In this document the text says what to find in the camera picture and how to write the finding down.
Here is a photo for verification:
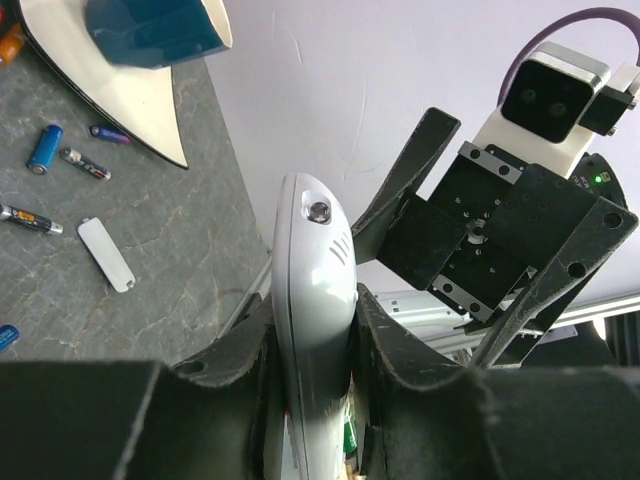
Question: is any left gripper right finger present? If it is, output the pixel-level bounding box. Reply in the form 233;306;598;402
351;285;639;479

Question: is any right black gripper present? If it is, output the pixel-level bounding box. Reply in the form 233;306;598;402
351;107;638;368

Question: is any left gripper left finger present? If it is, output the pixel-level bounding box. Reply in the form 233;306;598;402
1;300;275;479

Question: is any white remote control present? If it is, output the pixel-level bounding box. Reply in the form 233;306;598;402
271;173;358;479

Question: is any white battery cover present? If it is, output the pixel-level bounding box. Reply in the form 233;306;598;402
77;217;136;293

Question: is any blue battery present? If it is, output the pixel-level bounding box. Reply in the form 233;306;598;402
26;124;64;175
0;324;20;352

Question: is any black battery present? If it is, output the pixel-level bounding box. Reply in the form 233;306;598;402
60;147;111;180
1;204;64;235

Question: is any green battery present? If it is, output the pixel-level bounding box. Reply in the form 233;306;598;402
343;417;357;457

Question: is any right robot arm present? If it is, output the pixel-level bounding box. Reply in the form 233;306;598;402
352;108;638;367

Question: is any purple battery by plate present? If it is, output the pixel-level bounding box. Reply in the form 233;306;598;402
89;125;131;145

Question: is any white square plate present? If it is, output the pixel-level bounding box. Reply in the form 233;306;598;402
16;0;188;169

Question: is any dark blue mug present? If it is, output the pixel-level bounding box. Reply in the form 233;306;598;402
84;0;233;69

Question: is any orange battery by plate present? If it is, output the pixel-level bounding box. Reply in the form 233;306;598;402
0;23;26;67

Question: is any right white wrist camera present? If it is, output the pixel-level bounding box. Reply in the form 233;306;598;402
473;42;639;178

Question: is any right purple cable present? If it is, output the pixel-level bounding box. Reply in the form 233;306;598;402
497;4;640;106

